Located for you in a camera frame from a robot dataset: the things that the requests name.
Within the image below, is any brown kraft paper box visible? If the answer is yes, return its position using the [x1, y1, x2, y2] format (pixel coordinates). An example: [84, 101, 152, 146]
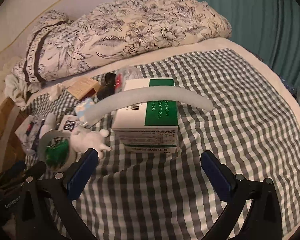
[67, 77, 101, 101]

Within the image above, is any mint green towel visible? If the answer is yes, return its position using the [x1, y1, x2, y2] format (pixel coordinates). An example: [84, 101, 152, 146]
[4, 74, 29, 107]

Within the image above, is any white tissue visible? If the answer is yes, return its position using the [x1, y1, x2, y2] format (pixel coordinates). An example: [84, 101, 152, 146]
[48, 83, 64, 102]

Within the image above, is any small black pouch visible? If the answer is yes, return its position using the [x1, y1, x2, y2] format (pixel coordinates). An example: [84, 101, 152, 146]
[96, 73, 116, 100]

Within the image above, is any green white medicine box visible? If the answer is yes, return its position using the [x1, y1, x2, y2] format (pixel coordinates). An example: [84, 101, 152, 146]
[111, 77, 179, 146]

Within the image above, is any cardboard box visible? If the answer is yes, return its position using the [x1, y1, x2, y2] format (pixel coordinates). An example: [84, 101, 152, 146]
[0, 98, 27, 173]

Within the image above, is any green snack bag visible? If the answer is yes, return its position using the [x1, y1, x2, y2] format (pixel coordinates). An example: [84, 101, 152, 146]
[45, 138, 69, 168]

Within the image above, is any white round bottle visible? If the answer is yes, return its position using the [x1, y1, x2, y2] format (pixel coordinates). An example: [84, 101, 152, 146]
[39, 113, 56, 139]

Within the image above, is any white sachet dark label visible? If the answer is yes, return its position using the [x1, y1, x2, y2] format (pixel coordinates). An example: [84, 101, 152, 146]
[58, 114, 80, 133]

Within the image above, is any floral duvet roll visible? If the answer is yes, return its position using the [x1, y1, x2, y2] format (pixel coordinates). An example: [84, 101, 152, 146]
[12, 0, 232, 83]

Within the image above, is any teal curtain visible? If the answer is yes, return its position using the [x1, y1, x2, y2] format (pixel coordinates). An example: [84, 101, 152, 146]
[198, 0, 300, 87]

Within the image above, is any white foam strip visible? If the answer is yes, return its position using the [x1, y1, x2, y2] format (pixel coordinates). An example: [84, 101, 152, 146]
[83, 86, 213, 128]

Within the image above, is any white plush toy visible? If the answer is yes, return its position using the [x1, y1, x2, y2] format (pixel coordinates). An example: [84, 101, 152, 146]
[70, 126, 111, 159]

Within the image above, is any crinkled plastic wrapper pack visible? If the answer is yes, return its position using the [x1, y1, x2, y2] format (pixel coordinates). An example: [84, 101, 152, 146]
[14, 115, 45, 155]

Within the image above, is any blue white tissue pack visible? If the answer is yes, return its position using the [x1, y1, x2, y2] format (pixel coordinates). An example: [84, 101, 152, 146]
[75, 98, 95, 125]

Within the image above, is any white tape roll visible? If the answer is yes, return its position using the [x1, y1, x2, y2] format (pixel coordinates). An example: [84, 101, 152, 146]
[38, 130, 77, 173]

